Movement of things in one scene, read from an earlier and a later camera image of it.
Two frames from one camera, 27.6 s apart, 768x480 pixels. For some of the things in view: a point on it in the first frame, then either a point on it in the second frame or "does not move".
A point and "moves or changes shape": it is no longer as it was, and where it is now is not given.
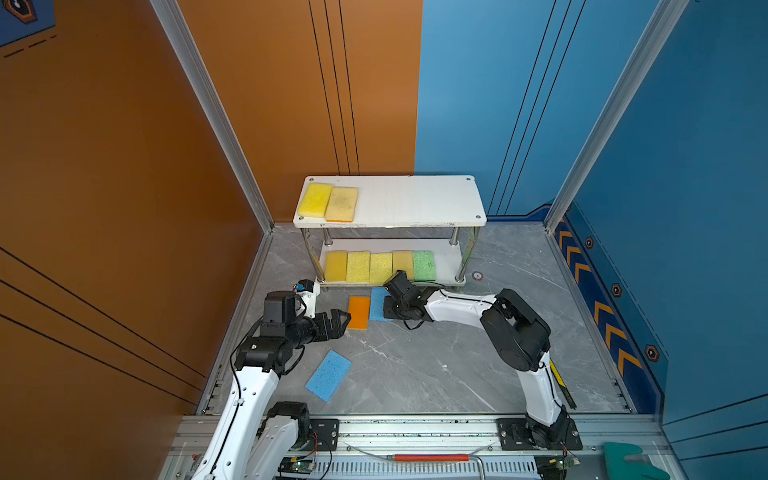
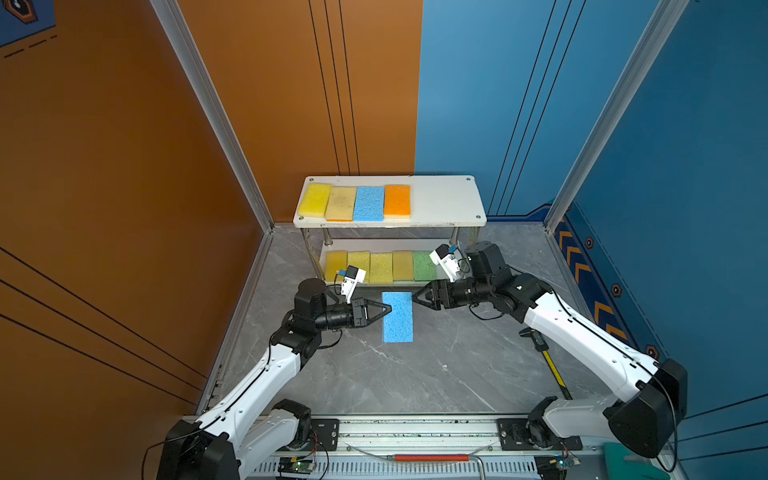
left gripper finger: [338, 331] to [387, 310]
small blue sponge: [377, 305] to [369, 204]
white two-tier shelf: [359, 229] does not move
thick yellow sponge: [336, 263] does not move
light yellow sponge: [358, 267] does not move
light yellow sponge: [381, 268] does not move
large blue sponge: [328, 375] to [398, 323]
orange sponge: [359, 308] moves or changes shape
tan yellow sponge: [342, 204] does not move
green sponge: [424, 265] does not move
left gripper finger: [337, 313] to [387, 307]
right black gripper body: [403, 307] to [465, 291]
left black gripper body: [310, 330] to [341, 317]
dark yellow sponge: [403, 260] does not move
